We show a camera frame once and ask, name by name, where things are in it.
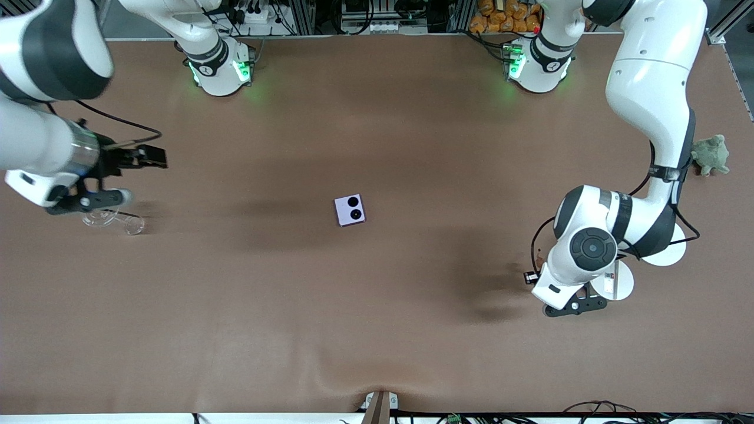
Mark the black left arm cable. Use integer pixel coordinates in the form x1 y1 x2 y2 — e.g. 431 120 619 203
530 109 702 279

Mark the lilac flip phone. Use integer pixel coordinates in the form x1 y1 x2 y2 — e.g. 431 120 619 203
334 194 367 228

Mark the white round desk lamp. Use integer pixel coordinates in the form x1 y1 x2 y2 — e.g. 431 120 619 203
589 223 688 302

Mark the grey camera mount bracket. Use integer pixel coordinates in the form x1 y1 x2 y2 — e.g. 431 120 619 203
361 391 399 424

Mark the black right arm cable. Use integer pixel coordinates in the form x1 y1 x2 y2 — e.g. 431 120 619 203
50 100 164 148

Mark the pile of orange packets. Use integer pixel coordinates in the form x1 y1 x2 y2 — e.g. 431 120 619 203
469 0 541 34

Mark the clear wine glass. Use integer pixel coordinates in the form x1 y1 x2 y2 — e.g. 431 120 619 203
81 206 146 236

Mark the aluminium frame post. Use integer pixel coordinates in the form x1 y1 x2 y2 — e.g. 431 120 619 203
706 0 754 46

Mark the white power strip with plugs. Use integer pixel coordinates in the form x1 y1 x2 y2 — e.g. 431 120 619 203
232 5 270 25

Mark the green plush turtle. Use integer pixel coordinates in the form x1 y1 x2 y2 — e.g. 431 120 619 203
690 134 731 177

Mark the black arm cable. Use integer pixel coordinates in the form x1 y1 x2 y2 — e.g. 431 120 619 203
530 109 702 279
50 100 164 148

